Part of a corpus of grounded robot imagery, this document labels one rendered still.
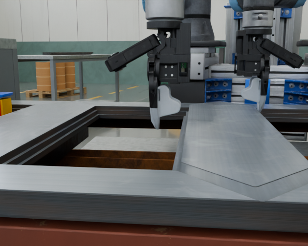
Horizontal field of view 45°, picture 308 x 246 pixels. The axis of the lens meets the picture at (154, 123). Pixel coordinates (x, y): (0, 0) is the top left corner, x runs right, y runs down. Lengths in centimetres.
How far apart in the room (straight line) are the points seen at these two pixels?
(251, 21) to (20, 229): 73
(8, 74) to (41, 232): 118
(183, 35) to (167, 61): 6
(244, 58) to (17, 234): 69
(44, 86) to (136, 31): 399
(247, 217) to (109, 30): 1133
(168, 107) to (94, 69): 1118
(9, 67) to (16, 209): 118
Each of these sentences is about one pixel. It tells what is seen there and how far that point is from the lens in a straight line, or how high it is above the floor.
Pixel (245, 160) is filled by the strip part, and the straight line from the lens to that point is 55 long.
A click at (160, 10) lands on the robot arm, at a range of 72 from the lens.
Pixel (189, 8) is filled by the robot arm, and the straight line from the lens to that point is 147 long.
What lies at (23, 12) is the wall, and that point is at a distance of 1315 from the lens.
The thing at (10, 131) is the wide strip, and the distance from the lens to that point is 78.
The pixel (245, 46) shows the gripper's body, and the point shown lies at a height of 101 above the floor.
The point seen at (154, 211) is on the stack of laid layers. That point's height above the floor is 83.
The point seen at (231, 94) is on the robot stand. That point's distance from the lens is 143.
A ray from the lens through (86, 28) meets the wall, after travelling 1200.
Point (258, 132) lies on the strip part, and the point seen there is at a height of 85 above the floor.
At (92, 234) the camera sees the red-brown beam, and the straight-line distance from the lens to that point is 44.
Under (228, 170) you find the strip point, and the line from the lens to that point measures 50.
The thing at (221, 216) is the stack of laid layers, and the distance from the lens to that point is 42.
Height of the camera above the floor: 100
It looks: 11 degrees down
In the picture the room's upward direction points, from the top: straight up
